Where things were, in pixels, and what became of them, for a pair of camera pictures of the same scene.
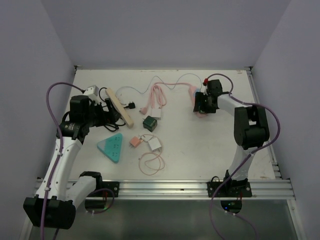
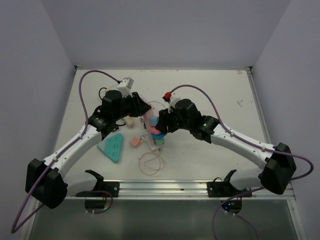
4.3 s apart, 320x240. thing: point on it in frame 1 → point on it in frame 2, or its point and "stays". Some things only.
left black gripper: x=111 y=116 → x=140 y=107
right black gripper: x=199 y=97 → x=164 y=121
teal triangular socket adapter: x=111 y=146 stays
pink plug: x=135 y=141 stays
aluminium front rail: x=261 y=189 stays
